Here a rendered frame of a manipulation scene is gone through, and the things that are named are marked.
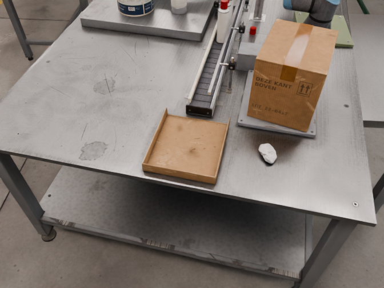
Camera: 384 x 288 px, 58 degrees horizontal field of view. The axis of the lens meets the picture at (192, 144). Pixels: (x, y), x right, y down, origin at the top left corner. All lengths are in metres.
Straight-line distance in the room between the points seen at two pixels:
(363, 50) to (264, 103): 0.79
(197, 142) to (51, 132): 0.57
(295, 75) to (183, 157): 0.48
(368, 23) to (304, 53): 0.99
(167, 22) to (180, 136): 0.79
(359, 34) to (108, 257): 1.80
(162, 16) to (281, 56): 0.91
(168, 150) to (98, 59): 0.70
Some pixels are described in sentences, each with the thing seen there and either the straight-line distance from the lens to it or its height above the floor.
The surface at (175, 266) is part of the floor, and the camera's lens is 1.95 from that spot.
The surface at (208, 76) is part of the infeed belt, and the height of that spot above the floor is 0.88.
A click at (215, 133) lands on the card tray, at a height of 0.83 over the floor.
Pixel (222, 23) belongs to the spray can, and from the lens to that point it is 1.70.
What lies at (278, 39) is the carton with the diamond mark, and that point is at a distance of 1.36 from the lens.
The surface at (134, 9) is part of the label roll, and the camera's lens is 1.99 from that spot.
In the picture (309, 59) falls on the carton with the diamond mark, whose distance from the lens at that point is 1.28.
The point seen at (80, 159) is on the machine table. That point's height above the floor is 0.83.
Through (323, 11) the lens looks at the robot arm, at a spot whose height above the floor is 1.00.
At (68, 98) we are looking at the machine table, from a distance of 1.59.
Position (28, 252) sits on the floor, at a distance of 2.17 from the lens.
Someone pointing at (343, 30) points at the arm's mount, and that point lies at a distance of 2.08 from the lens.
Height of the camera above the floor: 1.80
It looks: 48 degrees down
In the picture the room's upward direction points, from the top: straight up
